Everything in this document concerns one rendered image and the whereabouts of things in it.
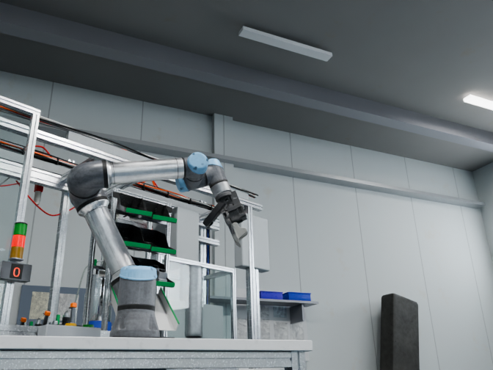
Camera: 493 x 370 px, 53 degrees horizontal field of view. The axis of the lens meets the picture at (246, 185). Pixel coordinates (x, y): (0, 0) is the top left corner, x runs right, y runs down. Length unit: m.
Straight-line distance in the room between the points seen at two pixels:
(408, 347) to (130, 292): 6.36
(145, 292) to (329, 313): 5.96
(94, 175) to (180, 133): 5.50
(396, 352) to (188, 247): 4.57
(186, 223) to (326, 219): 4.52
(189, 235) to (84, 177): 1.87
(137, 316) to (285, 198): 6.07
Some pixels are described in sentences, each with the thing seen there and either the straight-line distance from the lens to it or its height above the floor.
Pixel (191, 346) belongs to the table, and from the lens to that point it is 1.36.
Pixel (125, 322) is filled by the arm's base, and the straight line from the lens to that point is 1.57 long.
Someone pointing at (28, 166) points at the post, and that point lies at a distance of 2.45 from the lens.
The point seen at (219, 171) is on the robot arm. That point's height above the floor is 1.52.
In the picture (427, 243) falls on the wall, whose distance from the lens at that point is 9.05.
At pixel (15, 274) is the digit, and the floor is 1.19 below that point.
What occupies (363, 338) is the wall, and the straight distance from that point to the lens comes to 7.72.
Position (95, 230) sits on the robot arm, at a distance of 1.81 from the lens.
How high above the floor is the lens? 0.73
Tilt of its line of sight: 22 degrees up
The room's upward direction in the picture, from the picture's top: 2 degrees counter-clockwise
